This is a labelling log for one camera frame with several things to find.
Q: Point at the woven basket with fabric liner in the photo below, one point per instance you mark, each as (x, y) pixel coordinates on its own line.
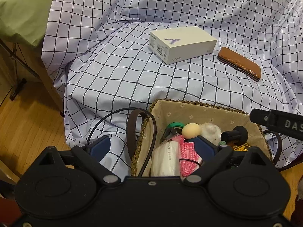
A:
(166, 112)

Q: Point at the white phone box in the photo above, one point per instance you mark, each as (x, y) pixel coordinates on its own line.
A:
(178, 44)

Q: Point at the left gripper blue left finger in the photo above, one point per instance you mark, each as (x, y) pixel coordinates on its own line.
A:
(99, 148)

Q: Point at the green and white plush toy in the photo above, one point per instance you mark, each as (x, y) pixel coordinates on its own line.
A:
(212, 133)

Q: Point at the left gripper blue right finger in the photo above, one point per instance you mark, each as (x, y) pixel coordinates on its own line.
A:
(204, 148)

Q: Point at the green cushion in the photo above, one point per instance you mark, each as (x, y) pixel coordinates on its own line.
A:
(24, 21)

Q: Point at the black round sponge puff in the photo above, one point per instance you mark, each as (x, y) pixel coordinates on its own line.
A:
(239, 135)

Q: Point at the brown leather case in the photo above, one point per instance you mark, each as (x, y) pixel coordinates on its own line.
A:
(240, 63)

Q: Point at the white packaged towel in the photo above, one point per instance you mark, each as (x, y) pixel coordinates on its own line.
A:
(165, 160)

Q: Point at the wooden furniture frame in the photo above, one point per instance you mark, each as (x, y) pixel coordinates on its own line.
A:
(21, 64)

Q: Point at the pink mesh pouch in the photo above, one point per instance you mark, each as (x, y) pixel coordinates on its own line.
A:
(189, 160)

